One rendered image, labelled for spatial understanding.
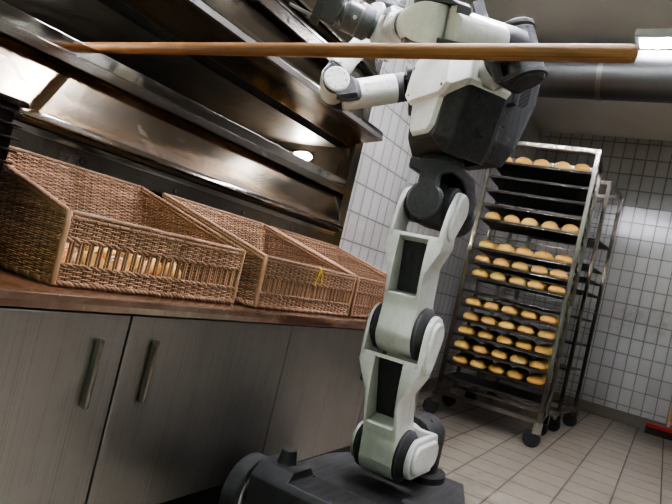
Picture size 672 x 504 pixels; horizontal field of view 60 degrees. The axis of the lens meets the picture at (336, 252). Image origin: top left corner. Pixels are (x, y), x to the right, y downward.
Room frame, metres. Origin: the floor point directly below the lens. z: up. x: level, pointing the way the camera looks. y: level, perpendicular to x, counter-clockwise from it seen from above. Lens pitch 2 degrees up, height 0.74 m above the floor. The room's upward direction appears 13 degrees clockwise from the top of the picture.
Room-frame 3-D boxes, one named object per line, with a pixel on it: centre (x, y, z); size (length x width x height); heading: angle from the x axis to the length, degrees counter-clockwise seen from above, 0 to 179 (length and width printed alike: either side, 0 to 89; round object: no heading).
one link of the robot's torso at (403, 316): (1.60, -0.23, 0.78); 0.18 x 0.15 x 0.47; 59
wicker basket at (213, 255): (1.48, 0.58, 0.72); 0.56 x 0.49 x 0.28; 149
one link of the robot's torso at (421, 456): (1.70, -0.29, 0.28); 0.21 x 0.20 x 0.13; 149
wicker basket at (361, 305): (2.50, -0.05, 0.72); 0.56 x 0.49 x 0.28; 148
